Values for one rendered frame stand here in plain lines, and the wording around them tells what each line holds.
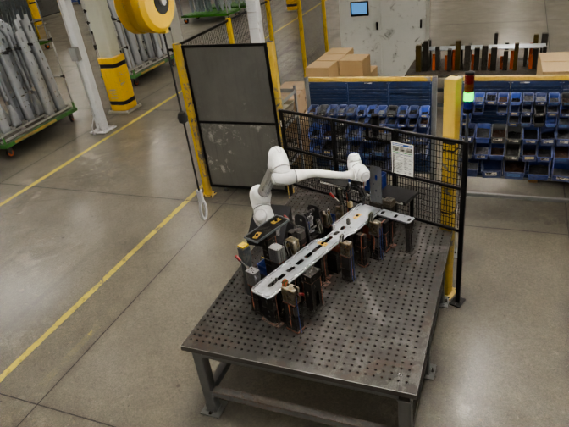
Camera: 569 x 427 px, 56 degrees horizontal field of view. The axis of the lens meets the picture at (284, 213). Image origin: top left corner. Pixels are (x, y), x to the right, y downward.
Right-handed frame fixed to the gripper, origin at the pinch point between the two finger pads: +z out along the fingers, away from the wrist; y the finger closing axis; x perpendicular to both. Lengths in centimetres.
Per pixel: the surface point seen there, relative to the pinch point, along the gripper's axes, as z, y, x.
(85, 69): -4, -681, 161
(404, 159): -16, 12, 54
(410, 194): 11, 21, 47
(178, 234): 114, -261, -3
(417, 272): 44, 58, -6
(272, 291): 13, 6, -111
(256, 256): 44, -67, -56
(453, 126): -50, 52, 58
